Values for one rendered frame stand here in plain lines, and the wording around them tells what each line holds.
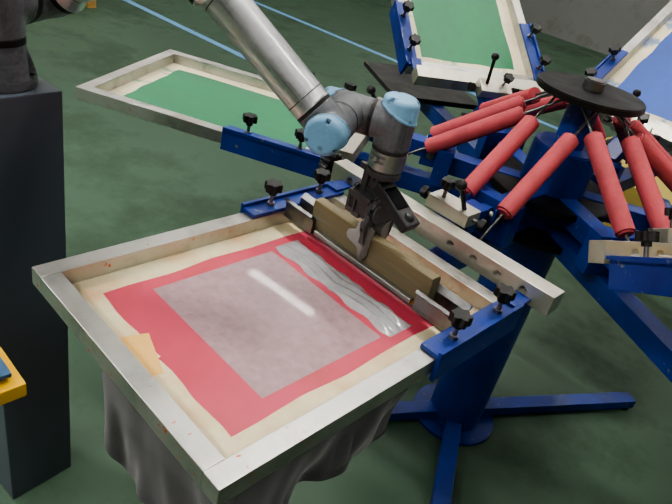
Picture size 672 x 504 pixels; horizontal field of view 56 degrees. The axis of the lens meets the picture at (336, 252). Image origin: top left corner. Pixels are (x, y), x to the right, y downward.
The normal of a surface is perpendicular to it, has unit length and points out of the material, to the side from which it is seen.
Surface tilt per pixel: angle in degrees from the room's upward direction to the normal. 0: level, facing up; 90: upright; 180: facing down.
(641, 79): 32
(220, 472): 0
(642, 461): 0
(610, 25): 90
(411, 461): 0
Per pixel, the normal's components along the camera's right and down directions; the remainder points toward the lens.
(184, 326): 0.20, -0.83
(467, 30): 0.30, -0.41
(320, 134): -0.27, 0.47
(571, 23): -0.63, 0.29
